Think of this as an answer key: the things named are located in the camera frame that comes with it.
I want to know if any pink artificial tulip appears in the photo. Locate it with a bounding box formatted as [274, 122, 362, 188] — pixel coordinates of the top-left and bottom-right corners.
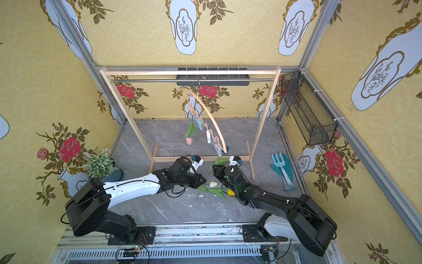
[185, 99, 197, 145]

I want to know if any curved wooden clip hanger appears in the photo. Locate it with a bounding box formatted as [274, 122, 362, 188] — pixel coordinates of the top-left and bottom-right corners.
[173, 85, 229, 157]

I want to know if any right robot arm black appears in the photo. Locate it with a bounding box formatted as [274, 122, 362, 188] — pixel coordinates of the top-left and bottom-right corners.
[212, 165, 337, 257]

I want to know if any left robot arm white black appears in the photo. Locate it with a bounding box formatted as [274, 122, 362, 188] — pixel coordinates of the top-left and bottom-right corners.
[65, 155, 206, 244]

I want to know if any white artificial tulip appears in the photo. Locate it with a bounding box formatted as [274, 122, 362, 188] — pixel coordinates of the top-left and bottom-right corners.
[198, 181, 219, 192]

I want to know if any yellow artificial tulip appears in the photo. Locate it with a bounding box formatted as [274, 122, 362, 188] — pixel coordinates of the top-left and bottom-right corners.
[198, 186, 235, 199]

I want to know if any teal garden fork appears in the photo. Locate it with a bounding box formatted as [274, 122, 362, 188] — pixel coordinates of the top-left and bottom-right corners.
[271, 152, 293, 188]

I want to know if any potted green plant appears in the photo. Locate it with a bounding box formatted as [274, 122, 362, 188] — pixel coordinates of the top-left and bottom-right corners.
[83, 148, 124, 183]

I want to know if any metal rack rod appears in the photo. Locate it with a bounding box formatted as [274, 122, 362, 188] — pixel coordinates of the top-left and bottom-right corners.
[110, 78, 273, 83]

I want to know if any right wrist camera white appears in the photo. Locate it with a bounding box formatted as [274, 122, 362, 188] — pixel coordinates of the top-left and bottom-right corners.
[229, 156, 242, 166]

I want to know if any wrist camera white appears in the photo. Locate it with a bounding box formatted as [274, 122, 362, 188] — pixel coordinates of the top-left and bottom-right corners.
[229, 156, 242, 166]
[191, 155, 204, 170]

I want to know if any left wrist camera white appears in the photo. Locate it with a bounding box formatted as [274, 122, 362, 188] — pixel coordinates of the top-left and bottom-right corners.
[191, 155, 204, 170]

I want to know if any wooden clothes rack frame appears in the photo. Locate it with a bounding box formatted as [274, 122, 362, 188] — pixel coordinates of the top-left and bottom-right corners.
[99, 66, 281, 179]

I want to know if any metal base rail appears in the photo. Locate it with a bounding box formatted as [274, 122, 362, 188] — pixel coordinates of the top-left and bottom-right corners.
[50, 222, 317, 264]

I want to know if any electronics board with wires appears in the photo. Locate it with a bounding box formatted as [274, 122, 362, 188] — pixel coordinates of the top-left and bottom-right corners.
[114, 245, 151, 264]

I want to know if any black wire mesh basket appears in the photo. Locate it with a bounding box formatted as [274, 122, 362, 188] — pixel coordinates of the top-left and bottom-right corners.
[281, 71, 337, 146]

